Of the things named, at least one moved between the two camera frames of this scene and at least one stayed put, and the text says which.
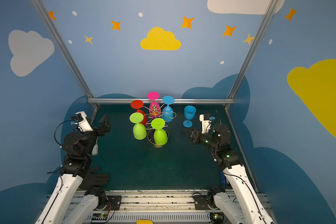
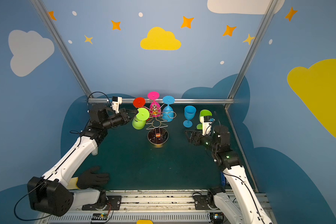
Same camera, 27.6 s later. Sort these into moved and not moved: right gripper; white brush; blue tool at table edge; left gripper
Moved: left gripper
Not moved: right gripper; blue tool at table edge; white brush
